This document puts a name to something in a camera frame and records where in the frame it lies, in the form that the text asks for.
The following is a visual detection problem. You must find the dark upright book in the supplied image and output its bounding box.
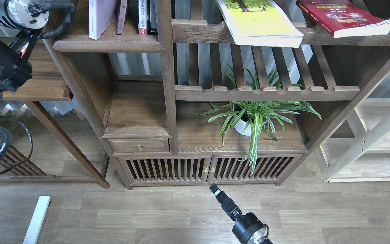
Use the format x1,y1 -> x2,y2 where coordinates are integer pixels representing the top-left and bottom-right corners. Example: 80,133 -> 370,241
149,0 -> 158,35

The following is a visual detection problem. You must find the dark wooden side table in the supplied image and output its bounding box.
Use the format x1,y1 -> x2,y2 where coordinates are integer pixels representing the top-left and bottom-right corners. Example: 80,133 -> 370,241
0,41 -> 110,188

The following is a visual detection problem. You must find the light wooden shelf unit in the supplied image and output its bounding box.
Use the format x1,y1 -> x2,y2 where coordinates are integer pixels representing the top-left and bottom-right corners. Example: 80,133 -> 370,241
312,46 -> 390,183

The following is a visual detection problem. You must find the green spider plant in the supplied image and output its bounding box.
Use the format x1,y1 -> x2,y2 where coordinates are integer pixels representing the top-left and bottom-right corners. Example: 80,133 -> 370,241
197,64 -> 322,175

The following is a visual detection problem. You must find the red white upright book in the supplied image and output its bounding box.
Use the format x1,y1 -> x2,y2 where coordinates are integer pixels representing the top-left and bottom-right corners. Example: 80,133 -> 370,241
138,0 -> 149,36

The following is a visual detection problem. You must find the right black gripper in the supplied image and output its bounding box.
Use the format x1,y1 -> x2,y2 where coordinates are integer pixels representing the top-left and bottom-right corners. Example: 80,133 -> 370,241
209,184 -> 272,244

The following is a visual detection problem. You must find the dark slatted wooden rack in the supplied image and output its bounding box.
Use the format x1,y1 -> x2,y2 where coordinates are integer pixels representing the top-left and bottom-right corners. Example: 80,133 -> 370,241
0,119 -> 97,188

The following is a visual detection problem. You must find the yellow green book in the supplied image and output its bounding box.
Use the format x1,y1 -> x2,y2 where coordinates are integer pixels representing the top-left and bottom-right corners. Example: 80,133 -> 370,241
216,0 -> 304,48

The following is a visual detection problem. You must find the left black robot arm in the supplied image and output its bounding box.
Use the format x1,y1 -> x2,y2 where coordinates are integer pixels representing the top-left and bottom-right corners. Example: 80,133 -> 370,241
0,0 -> 77,103

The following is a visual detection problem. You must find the dark wooden bookshelf cabinet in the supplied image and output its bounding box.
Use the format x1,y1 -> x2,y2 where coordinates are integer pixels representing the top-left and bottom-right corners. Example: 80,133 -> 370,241
44,0 -> 390,189

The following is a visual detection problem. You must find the white plant pot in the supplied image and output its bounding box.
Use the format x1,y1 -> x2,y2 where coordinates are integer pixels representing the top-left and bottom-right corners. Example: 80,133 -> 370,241
234,117 -> 252,136

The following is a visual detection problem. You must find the white and purple book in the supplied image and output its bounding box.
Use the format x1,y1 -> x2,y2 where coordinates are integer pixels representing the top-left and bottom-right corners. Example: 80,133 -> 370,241
88,0 -> 119,40

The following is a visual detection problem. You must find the white bar on floor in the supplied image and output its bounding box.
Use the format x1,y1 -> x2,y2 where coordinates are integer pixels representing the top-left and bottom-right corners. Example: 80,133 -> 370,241
23,196 -> 51,244

